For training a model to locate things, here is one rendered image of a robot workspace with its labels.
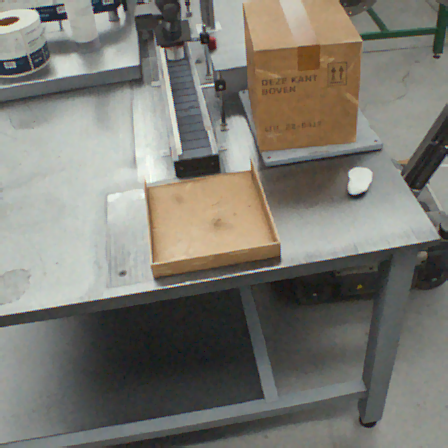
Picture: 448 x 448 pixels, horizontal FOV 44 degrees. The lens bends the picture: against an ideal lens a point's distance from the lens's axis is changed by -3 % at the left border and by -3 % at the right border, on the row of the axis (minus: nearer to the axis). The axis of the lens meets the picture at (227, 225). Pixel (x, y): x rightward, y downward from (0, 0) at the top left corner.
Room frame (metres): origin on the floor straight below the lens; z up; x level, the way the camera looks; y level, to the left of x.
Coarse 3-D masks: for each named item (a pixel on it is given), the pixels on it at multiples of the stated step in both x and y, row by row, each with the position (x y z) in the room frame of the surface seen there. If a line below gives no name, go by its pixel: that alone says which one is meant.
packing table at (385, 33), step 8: (440, 8) 3.21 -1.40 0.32; (376, 16) 3.45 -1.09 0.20; (440, 16) 3.19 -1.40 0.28; (376, 24) 3.39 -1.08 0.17; (384, 24) 3.31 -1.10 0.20; (440, 24) 3.19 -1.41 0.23; (376, 32) 3.21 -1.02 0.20; (384, 32) 3.20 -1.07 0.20; (392, 32) 3.20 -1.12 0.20; (400, 32) 3.19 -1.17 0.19; (408, 32) 3.19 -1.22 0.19; (416, 32) 3.20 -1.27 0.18; (424, 32) 3.20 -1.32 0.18; (432, 32) 3.20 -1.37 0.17; (440, 32) 3.19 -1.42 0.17; (440, 40) 3.19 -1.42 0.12; (440, 48) 3.19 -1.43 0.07
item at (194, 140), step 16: (176, 64) 1.63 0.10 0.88; (176, 80) 1.52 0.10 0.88; (192, 80) 1.51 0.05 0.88; (176, 96) 1.43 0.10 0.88; (192, 96) 1.42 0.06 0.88; (176, 112) 1.34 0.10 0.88; (192, 112) 1.33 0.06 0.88; (192, 128) 1.25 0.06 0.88; (192, 144) 1.18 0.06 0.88; (208, 144) 1.17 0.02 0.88
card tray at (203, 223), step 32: (160, 192) 1.06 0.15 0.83; (192, 192) 1.05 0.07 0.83; (224, 192) 1.04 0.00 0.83; (256, 192) 1.02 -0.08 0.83; (160, 224) 0.95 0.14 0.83; (192, 224) 0.94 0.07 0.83; (224, 224) 0.93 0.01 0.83; (256, 224) 0.92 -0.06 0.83; (160, 256) 0.85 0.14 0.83; (192, 256) 0.84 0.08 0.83; (224, 256) 0.81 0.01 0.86; (256, 256) 0.81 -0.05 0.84
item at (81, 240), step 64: (192, 0) 2.30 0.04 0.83; (256, 0) 2.23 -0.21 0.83; (0, 128) 1.46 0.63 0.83; (64, 128) 1.41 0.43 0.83; (128, 128) 1.37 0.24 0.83; (0, 192) 1.14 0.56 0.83; (64, 192) 1.11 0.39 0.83; (128, 192) 1.08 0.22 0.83; (320, 192) 1.00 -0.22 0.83; (384, 192) 0.98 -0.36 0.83; (0, 256) 0.91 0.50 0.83; (64, 256) 0.89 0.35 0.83; (128, 256) 0.86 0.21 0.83; (320, 256) 0.80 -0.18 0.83; (0, 320) 0.74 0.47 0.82
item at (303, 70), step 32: (288, 0) 1.43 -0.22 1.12; (320, 0) 1.41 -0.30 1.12; (256, 32) 1.25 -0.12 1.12; (288, 32) 1.23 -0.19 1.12; (320, 32) 1.22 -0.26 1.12; (352, 32) 1.20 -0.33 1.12; (256, 64) 1.16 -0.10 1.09; (288, 64) 1.16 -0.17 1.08; (320, 64) 1.16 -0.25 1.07; (352, 64) 1.15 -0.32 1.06; (256, 96) 1.17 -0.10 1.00; (288, 96) 1.16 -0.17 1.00; (320, 96) 1.16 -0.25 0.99; (352, 96) 1.15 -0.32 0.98; (256, 128) 1.23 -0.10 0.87; (288, 128) 1.16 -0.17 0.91; (320, 128) 1.16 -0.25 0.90; (352, 128) 1.15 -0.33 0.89
